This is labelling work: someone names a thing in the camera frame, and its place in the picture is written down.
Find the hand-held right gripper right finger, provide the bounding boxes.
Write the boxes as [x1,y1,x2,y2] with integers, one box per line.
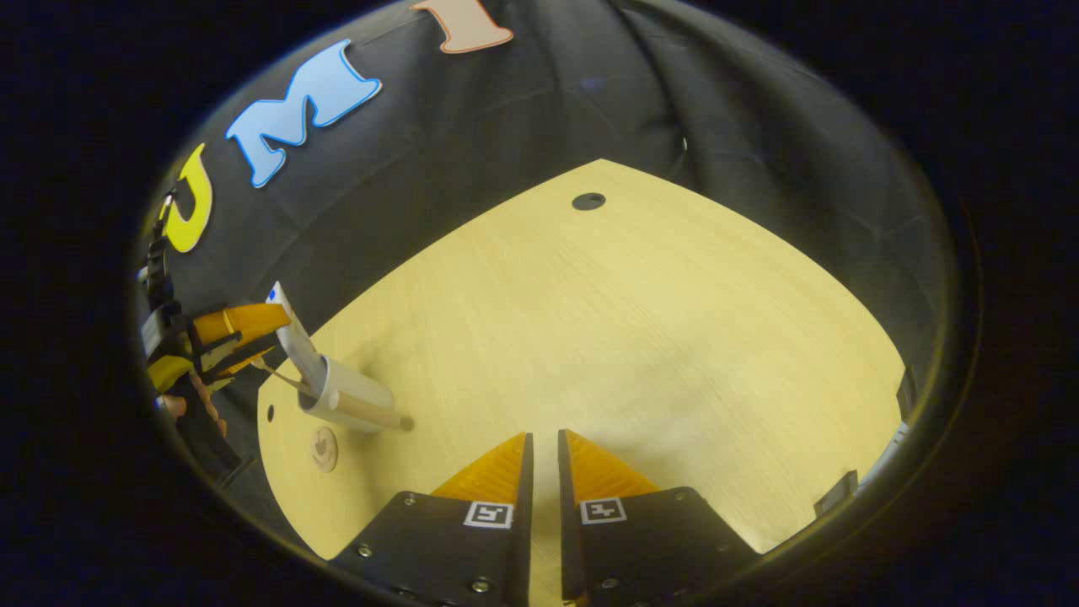
[556,428,764,607]

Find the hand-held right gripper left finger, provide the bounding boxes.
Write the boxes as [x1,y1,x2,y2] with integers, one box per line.
[329,432,535,607]

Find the beige toothbrush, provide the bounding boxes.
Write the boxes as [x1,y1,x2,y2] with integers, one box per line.
[253,356,319,399]

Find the white toothpaste tube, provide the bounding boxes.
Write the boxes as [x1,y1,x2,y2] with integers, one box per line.
[266,282,328,397]

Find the white cup with wooden handle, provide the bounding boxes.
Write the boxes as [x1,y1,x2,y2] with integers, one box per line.
[298,354,416,435]

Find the round cork coaster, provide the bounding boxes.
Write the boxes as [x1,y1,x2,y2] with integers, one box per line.
[309,426,340,473]

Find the light wooden desktop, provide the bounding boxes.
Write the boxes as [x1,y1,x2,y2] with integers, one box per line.
[255,158,907,607]

